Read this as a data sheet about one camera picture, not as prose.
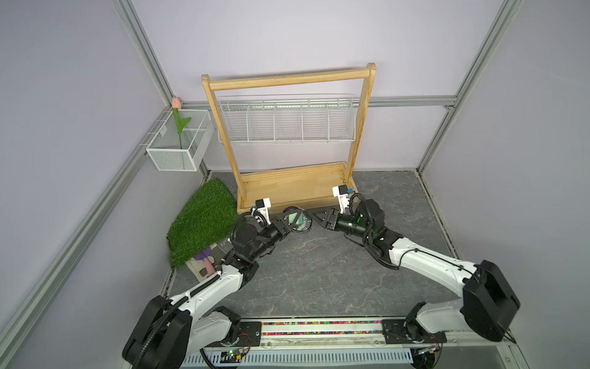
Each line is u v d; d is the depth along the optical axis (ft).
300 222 2.36
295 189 3.70
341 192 2.29
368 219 1.90
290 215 2.36
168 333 1.31
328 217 2.19
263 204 2.32
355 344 2.42
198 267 2.87
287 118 3.41
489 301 1.37
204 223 3.25
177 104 2.94
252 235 1.97
